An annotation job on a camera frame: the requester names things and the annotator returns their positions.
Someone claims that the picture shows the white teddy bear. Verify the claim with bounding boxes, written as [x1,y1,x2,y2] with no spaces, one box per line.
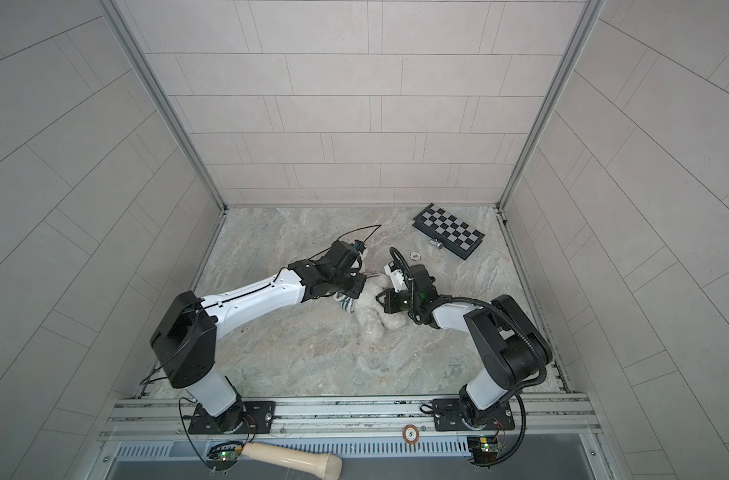
[350,272,408,343]

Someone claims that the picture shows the blue white striped sweater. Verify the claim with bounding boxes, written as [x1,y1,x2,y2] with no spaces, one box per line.
[334,292,358,314]

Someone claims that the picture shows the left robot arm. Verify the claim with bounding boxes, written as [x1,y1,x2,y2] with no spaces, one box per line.
[150,240,366,433]

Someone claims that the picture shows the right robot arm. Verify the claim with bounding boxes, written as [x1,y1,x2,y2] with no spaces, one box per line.
[377,260,553,428]

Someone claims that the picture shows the black white checkerboard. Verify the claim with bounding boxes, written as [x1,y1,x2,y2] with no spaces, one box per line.
[413,204,485,260]

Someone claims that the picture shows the red round sticker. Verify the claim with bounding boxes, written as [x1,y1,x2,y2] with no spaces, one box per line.
[403,424,420,445]

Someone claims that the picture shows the right circuit board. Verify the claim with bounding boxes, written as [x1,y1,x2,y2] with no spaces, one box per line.
[467,436,502,467]

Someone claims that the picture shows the circuit board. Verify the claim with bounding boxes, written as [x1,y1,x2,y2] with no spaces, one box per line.
[206,441,244,471]
[467,436,502,467]

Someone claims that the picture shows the left circuit board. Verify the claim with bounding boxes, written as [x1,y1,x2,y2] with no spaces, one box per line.
[206,441,244,471]

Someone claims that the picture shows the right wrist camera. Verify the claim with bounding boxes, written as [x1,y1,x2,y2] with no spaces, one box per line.
[385,260,409,292]

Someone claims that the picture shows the black corrugated cable conduit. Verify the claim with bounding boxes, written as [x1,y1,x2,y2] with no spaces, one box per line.
[387,246,549,468]

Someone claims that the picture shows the aluminium mounting rail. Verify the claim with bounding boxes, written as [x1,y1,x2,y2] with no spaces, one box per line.
[98,393,602,441]

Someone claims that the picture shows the beige cylindrical handle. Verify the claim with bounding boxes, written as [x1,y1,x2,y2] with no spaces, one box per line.
[240,443,342,480]

